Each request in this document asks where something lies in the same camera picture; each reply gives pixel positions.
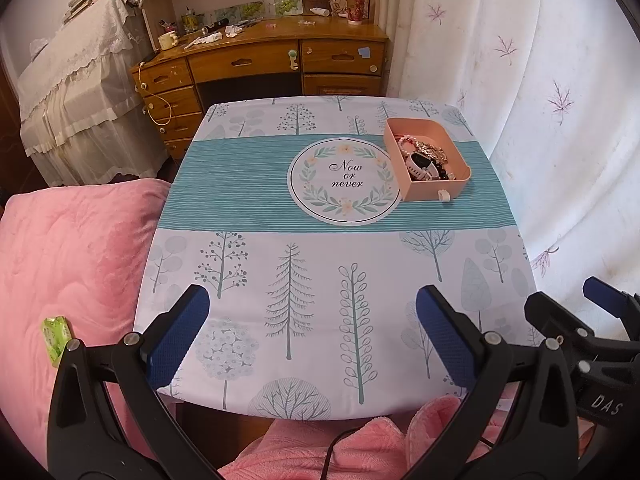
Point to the pink box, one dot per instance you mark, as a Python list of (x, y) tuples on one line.
[(403, 136)]

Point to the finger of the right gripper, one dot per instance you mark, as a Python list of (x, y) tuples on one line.
[(620, 304), (559, 324)]

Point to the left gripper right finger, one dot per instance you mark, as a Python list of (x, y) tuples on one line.
[(518, 419)]

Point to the pink quilt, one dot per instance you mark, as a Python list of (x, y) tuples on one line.
[(78, 252)]

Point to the tree print tablecloth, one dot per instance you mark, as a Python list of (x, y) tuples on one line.
[(287, 212)]

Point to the white lace furniture cover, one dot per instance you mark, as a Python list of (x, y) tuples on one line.
[(82, 120)]

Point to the red patterned cup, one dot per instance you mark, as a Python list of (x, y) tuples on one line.
[(355, 11)]

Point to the white floral curtain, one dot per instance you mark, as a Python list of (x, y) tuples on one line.
[(550, 89)]

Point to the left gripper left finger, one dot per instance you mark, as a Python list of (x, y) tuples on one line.
[(107, 420)]

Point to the wooden desk with drawers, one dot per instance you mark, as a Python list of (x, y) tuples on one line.
[(275, 58)]

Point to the green snack packet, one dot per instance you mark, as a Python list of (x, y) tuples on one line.
[(56, 333)]

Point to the pink smart watch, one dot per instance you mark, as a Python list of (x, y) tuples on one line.
[(421, 167)]

